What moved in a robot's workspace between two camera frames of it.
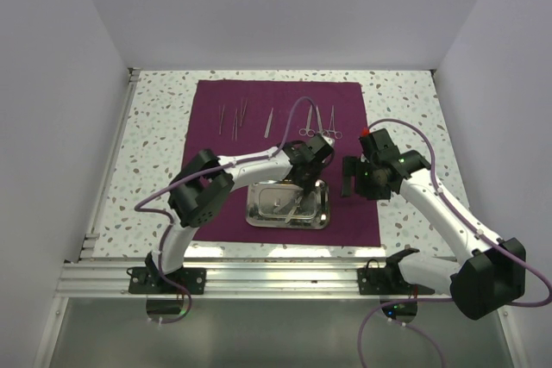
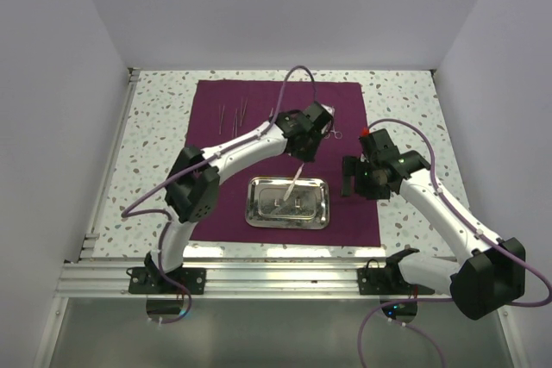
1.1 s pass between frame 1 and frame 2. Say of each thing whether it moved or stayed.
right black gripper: stayed
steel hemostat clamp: stayed
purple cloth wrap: stayed
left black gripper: moved
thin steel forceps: stayed
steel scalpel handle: moved
